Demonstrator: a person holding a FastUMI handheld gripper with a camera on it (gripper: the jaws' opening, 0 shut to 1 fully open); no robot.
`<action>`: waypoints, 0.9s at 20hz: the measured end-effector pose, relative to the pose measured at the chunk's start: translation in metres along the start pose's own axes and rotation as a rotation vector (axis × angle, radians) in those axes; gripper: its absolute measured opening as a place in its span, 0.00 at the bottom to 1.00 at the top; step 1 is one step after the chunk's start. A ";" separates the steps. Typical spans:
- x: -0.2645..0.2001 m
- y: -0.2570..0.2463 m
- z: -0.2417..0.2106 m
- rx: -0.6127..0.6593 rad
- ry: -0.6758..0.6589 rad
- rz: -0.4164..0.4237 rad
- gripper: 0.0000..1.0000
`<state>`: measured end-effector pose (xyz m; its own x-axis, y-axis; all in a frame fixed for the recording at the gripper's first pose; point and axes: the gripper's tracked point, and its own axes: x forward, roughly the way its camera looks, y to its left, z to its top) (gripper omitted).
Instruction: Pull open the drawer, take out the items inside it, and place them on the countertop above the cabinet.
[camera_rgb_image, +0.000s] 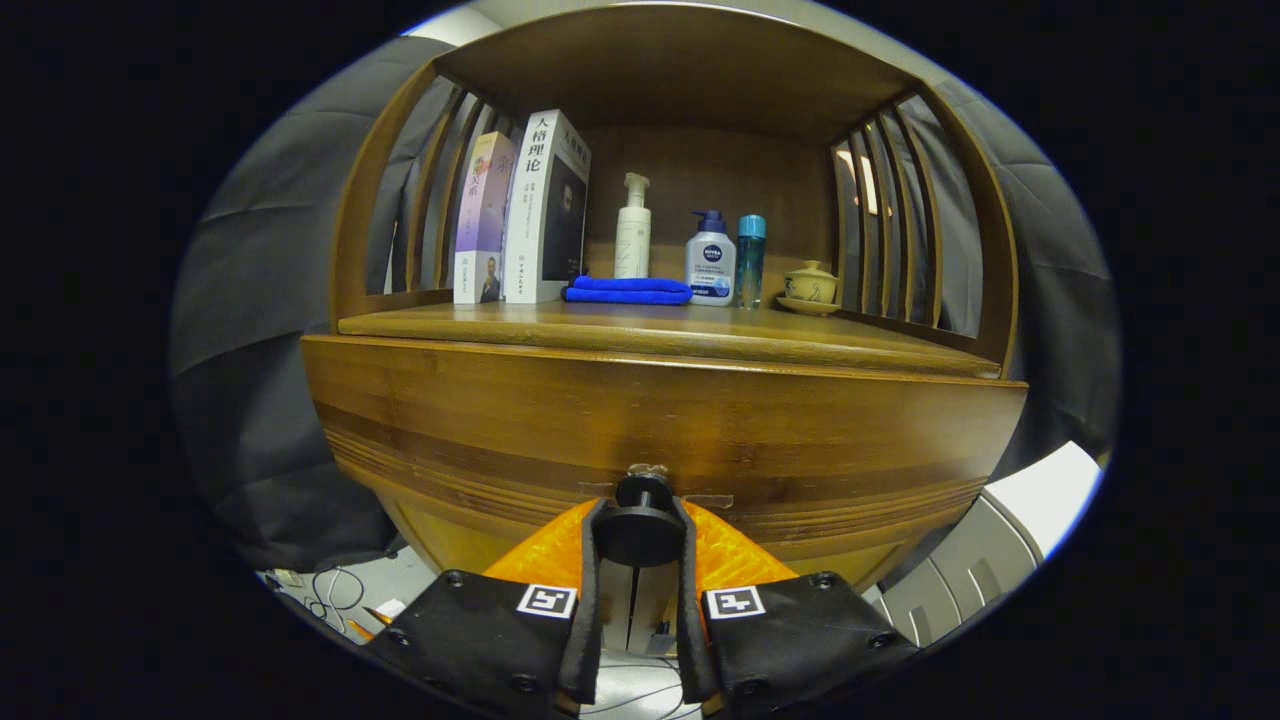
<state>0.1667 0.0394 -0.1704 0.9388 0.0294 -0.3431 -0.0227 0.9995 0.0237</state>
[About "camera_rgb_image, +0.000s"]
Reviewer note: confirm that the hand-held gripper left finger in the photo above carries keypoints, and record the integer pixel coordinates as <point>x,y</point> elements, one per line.
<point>588,650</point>

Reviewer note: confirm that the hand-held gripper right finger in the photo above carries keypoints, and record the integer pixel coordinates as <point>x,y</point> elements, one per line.
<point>692,650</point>

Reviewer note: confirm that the black round drawer knob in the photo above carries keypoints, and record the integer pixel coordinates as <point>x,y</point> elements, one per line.
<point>640,535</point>

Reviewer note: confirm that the wooden cabinet drawer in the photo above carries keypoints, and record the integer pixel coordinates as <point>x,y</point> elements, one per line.
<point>500,420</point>

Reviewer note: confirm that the wooden countertop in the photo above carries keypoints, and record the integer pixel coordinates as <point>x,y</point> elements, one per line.
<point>650,325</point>

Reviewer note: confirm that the brown wooden cabinet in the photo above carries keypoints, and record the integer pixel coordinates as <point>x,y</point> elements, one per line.
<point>660,60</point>

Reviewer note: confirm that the blue folded cloth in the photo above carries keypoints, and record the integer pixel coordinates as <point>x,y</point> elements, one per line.
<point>625,291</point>

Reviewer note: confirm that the yellow lidded teacup with saucer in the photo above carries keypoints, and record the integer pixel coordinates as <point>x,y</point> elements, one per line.
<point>810,288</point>

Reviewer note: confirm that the white bottle with blue cap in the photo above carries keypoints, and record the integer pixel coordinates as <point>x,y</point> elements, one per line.
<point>710,265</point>

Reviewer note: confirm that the teal bottle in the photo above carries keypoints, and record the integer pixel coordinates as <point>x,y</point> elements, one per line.
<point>750,260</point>

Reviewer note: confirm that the white pump bottle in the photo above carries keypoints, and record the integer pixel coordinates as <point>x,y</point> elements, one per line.
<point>632,240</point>

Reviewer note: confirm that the white book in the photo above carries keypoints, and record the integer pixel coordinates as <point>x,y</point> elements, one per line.
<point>530,220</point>

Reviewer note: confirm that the purple book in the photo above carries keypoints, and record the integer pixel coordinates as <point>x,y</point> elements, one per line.
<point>480,220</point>

